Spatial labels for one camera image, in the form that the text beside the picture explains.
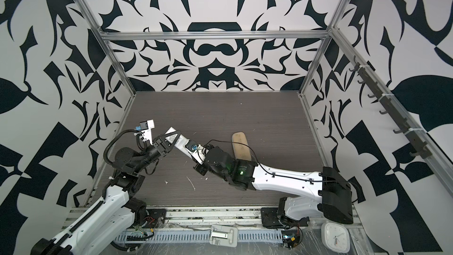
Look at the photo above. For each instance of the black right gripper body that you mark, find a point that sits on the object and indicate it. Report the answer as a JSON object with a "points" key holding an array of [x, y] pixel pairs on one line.
{"points": [[202, 169]]}

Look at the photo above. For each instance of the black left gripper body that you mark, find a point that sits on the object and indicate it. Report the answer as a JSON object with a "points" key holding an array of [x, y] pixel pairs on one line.
{"points": [[158, 147]]}

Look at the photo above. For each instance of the white remote control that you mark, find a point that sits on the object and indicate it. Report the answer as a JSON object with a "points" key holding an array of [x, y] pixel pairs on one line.
{"points": [[180, 144]]}

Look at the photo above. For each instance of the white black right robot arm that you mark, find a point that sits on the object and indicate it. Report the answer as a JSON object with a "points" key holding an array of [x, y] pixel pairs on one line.
{"points": [[309, 194]]}

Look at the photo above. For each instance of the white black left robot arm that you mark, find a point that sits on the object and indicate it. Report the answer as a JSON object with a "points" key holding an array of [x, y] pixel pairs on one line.
{"points": [[117, 209]]}

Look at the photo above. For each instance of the wooden board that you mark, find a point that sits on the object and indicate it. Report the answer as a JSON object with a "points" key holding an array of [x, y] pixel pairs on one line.
{"points": [[240, 146]]}

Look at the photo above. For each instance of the small green circuit board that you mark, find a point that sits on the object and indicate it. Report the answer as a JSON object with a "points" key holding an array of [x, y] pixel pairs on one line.
{"points": [[291, 238]]}

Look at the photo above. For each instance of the white square clock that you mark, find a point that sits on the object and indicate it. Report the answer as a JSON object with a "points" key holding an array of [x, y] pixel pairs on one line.
{"points": [[335, 237]]}

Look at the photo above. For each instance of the black coat hook rack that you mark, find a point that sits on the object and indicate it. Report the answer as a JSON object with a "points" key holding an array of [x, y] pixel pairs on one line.
{"points": [[393, 108]]}

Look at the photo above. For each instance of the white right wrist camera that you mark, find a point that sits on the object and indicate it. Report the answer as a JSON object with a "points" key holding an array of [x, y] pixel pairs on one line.
{"points": [[196, 151]]}

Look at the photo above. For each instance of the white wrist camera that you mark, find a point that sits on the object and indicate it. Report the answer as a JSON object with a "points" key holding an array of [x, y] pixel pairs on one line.
{"points": [[196, 151], [144, 131]]}

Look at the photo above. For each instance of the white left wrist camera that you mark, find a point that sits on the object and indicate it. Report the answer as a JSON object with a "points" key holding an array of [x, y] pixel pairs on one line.
{"points": [[144, 131]]}

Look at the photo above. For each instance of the white mounting bracket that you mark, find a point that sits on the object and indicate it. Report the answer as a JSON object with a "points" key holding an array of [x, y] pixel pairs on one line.
{"points": [[222, 235]]}

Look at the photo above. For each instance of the white slotted cable duct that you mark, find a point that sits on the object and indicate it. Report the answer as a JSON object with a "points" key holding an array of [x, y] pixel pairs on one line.
{"points": [[203, 236]]}

